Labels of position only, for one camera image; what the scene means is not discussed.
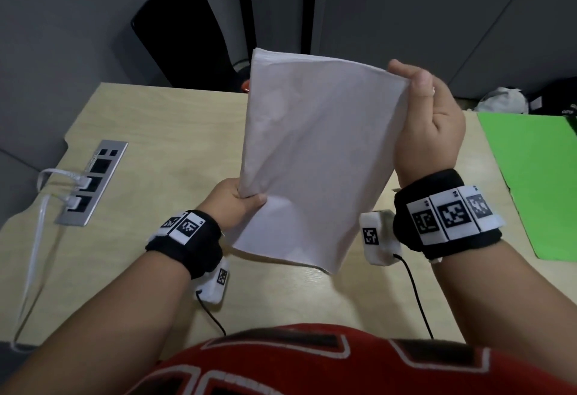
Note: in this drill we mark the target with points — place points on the person's right hand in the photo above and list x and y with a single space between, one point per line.
432 138

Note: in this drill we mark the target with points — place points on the silver desk socket panel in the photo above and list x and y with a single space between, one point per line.
70 221

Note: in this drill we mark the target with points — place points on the person's red shirt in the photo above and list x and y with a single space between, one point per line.
293 372

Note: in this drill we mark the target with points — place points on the person's left hand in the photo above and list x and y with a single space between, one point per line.
225 205

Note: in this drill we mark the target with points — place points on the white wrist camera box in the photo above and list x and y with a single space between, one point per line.
214 293
381 255

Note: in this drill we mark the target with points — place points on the person's right forearm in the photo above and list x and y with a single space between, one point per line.
509 309

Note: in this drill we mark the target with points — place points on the red round cap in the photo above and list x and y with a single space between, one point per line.
245 86

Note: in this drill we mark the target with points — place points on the black chair back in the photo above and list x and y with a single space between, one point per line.
180 29

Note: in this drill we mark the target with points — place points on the person's left forearm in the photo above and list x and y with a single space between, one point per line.
99 327

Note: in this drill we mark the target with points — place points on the black bag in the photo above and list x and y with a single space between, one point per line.
556 99

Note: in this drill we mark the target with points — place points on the white plastic bag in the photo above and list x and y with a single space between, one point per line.
502 101

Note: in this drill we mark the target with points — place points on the pile of white papers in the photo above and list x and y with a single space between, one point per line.
315 151

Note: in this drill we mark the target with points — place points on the black marker wristband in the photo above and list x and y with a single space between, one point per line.
198 257
432 183

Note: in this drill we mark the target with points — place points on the green folder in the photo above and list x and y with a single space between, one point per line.
536 174

